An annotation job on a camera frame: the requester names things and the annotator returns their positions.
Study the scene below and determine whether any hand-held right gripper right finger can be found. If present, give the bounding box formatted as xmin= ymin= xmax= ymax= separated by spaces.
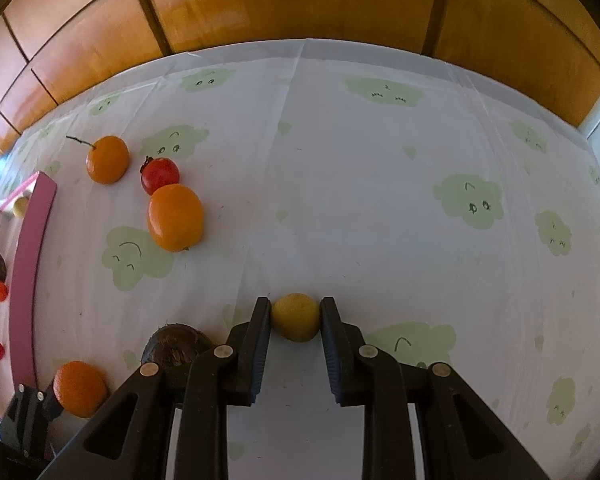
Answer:
xmin=320 ymin=296 xmax=551 ymax=480

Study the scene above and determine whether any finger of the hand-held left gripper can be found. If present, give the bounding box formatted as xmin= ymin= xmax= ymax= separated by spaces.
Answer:
xmin=15 ymin=382 xmax=65 ymax=421

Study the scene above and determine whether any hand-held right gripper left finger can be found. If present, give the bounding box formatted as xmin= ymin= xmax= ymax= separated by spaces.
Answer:
xmin=35 ymin=296 xmax=272 ymax=480

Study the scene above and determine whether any small orange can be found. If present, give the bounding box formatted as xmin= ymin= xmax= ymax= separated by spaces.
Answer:
xmin=53 ymin=361 xmax=108 ymax=419

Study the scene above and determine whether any small yellow round fruit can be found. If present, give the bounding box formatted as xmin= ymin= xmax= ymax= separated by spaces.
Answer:
xmin=271 ymin=292 xmax=321 ymax=343

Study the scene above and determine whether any pink shallow cardboard box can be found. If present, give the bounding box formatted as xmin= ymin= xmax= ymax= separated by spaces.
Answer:
xmin=0 ymin=171 xmax=58 ymax=406

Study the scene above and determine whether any large orange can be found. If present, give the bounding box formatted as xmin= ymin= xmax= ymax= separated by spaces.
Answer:
xmin=147 ymin=183 xmax=205 ymax=253

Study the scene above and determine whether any red tomato with leafy calyx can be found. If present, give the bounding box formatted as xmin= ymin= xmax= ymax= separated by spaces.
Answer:
xmin=140 ymin=156 xmax=181 ymax=196

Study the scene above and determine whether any orange with thin stem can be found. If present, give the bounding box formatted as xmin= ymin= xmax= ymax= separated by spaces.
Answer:
xmin=66 ymin=135 xmax=131 ymax=185

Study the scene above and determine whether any white tablecloth with green clouds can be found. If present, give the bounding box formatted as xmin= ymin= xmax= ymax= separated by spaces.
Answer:
xmin=0 ymin=37 xmax=600 ymax=480

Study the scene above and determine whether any wooden panelled wardrobe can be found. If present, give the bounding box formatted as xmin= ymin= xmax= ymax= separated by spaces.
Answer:
xmin=0 ymin=0 xmax=600 ymax=161

